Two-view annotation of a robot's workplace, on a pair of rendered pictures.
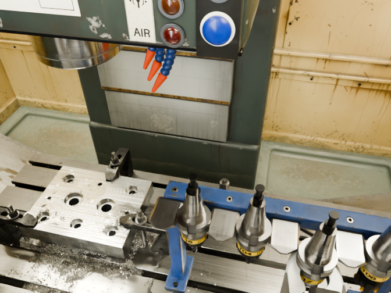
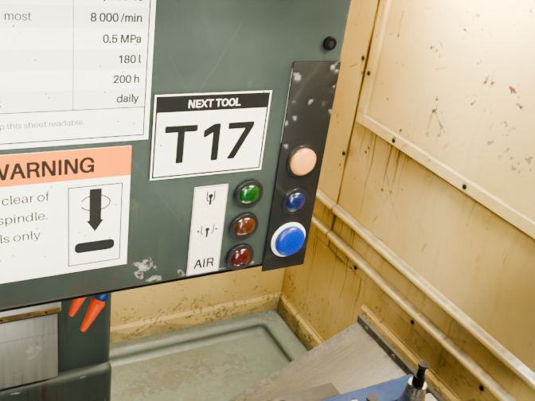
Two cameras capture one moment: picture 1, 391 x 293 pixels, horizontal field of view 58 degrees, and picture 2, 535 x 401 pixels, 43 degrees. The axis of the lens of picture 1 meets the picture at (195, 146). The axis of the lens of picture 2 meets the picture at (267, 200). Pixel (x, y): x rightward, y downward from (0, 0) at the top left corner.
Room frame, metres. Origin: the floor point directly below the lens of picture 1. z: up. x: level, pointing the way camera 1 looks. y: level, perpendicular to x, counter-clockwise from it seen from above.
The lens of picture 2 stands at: (-0.01, 0.38, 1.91)
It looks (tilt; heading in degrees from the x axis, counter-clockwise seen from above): 27 degrees down; 314
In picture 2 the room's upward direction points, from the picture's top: 9 degrees clockwise
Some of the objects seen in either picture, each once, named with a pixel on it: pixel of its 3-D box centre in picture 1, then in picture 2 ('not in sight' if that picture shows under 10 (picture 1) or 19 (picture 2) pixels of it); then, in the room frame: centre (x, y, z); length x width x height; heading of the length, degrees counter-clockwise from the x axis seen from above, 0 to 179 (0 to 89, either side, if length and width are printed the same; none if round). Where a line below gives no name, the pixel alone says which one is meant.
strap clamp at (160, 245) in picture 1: (145, 229); not in sight; (0.56, 0.13, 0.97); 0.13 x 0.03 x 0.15; 76
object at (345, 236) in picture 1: (349, 249); not in sight; (0.34, -0.26, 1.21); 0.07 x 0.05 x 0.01; 166
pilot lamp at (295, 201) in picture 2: not in sight; (294, 201); (0.35, -0.02, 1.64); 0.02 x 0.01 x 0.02; 76
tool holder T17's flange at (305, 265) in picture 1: (316, 257); not in sight; (0.32, -0.20, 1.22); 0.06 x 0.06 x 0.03
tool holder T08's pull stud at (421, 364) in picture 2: not in sight; (420, 373); (0.33, -0.32, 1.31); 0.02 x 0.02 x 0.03
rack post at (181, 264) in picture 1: (177, 239); not in sight; (0.47, 0.04, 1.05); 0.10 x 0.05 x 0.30; 166
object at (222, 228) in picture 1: (223, 225); not in sight; (0.39, -0.05, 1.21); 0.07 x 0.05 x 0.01; 166
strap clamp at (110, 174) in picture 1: (118, 169); not in sight; (0.78, 0.24, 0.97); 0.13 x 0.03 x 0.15; 166
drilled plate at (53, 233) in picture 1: (91, 207); not in sight; (0.64, 0.30, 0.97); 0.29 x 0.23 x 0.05; 76
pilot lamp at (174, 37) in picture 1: (172, 35); (240, 257); (0.36, 0.02, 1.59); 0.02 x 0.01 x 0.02; 76
